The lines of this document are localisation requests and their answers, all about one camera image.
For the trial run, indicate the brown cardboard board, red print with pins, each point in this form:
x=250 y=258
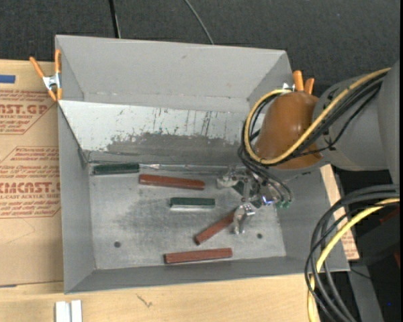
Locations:
x=27 y=233

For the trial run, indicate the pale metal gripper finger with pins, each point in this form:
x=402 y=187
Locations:
x=240 y=221
x=226 y=181

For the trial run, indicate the grey metal bin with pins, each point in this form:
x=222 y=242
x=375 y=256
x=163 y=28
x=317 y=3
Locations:
x=137 y=79

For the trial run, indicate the dark green flat block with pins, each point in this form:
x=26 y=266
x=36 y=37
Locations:
x=115 y=168
x=192 y=202

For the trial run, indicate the red-brown flat block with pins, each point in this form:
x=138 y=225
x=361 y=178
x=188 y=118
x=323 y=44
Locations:
x=171 y=181
x=198 y=255
x=212 y=229

